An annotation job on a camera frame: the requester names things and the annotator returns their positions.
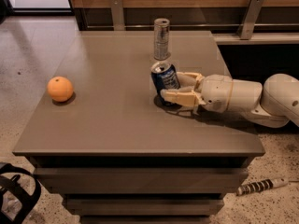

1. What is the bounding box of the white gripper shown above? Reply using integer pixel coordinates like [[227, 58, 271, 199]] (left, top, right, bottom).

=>
[[160, 72, 233, 113]]

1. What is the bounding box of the blue pepsi can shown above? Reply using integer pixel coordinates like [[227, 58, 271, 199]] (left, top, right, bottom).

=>
[[150, 61, 180, 106]]

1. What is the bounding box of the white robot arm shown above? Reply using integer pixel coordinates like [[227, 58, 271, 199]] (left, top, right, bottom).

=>
[[161, 72, 299, 128]]

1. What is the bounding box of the tall silver can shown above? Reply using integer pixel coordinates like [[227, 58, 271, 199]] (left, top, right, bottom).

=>
[[154, 18, 170, 61]]

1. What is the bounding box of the grey side shelf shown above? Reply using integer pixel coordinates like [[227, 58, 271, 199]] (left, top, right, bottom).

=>
[[213, 33, 299, 45]]

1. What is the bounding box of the grey drawer cabinet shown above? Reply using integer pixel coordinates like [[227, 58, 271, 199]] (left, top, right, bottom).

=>
[[14, 31, 264, 224]]

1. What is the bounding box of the orange fruit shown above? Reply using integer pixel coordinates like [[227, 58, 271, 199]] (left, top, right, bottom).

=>
[[47, 77, 74, 102]]

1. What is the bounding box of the right metal bracket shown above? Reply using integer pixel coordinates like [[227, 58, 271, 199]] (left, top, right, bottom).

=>
[[237, 0, 264, 40]]

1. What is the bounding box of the metal bracket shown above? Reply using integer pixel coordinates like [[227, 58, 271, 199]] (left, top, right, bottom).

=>
[[237, 0, 264, 40], [109, 0, 125, 31]]

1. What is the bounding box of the left metal bracket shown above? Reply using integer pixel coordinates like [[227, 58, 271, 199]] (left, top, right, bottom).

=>
[[109, 0, 125, 31]]

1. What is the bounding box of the black strap object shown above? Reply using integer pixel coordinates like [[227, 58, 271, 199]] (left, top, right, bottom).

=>
[[0, 162, 41, 224]]

